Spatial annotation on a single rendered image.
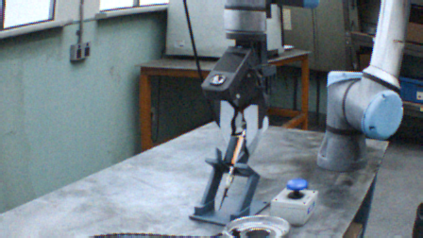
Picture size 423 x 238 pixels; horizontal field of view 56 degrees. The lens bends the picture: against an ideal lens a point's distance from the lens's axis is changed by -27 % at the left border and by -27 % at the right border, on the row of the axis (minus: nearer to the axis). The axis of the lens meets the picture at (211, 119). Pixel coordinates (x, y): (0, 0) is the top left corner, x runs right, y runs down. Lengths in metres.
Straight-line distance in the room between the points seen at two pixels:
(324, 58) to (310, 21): 0.37
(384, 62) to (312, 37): 3.53
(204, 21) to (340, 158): 2.01
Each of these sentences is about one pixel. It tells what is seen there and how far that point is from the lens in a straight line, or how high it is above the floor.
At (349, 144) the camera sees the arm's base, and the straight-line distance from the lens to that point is 1.15.
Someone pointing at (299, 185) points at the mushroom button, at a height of 0.87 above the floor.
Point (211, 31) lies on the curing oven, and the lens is 3.01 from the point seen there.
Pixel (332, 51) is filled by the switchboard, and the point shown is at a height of 0.77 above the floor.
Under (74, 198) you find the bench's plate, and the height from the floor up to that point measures 0.80.
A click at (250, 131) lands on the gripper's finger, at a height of 0.95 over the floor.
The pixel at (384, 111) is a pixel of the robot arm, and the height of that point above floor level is 0.98.
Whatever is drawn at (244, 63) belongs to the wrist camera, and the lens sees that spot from 0.85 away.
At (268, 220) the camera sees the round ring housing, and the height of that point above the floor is 0.83.
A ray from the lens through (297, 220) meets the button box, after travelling 0.87.
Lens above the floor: 1.18
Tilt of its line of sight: 14 degrees down
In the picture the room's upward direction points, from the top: straight up
